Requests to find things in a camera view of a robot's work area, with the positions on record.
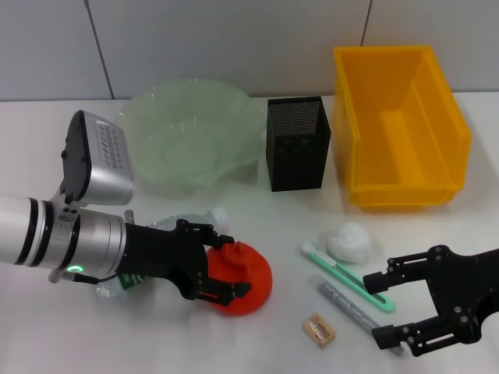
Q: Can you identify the mint green utility knife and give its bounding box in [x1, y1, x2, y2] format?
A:
[300, 242, 395, 314]

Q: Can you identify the yellow plastic storage bin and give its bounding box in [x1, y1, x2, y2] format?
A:
[333, 45, 473, 213]

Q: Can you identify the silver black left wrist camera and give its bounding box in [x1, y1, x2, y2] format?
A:
[61, 110, 136, 206]

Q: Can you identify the black mesh pen holder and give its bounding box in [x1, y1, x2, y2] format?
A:
[266, 96, 332, 192]

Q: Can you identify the grey marker pen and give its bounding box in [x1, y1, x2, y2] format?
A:
[309, 273, 405, 356]

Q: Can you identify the pale green glass fruit plate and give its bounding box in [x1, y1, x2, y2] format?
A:
[116, 77, 267, 196]

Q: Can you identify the left gripper cable with connector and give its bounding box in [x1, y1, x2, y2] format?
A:
[48, 268, 118, 284]

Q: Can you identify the tan eraser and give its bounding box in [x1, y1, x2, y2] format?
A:
[302, 312, 337, 349]

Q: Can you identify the red pear-shaped toy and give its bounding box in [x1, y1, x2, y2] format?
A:
[205, 240, 273, 317]

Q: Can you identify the white paper ball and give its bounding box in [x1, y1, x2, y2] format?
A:
[318, 221, 371, 265]

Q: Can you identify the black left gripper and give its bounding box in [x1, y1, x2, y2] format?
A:
[119, 218, 252, 306]

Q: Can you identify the clear water bottle green label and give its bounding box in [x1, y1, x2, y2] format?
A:
[93, 208, 231, 301]

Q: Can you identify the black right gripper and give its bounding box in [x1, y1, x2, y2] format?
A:
[361, 244, 499, 358]

